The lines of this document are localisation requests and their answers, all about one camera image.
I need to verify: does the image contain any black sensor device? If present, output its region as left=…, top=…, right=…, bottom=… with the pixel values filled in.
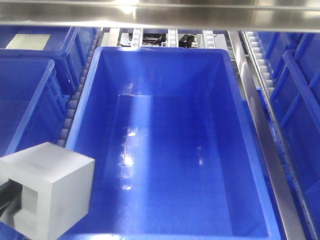
left=178, top=34, right=198, bottom=49

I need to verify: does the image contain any steel divider rail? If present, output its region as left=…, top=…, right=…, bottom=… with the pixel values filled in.
left=227, top=30, right=306, bottom=240

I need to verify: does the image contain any white roller track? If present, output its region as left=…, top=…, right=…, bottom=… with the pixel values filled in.
left=242, top=31, right=275, bottom=98
left=57, top=29, right=102, bottom=148

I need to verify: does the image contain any right white roller track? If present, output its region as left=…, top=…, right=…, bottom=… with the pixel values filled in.
left=242, top=31, right=275, bottom=98

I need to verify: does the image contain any gray hollow square base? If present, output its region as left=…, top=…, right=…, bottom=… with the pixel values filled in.
left=0, top=142, right=95, bottom=240

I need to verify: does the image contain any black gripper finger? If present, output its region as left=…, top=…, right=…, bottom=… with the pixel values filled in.
left=0, top=180, right=23, bottom=216

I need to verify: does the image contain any large blue target bin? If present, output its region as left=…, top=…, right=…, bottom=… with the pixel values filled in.
left=62, top=47, right=281, bottom=240

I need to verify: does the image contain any left white roller track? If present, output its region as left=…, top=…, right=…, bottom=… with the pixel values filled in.
left=57, top=29, right=102, bottom=148

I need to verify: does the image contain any steel shelf top beam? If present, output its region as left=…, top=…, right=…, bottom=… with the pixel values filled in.
left=0, top=0, right=320, bottom=33

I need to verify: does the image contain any blue bin with paper label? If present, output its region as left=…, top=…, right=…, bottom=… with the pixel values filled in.
left=0, top=25, right=99, bottom=95

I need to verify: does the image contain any blue bin near left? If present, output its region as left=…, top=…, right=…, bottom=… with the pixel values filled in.
left=0, top=56, right=69, bottom=156

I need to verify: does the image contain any blue bin far right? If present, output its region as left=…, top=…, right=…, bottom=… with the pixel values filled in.
left=253, top=31, right=320, bottom=233

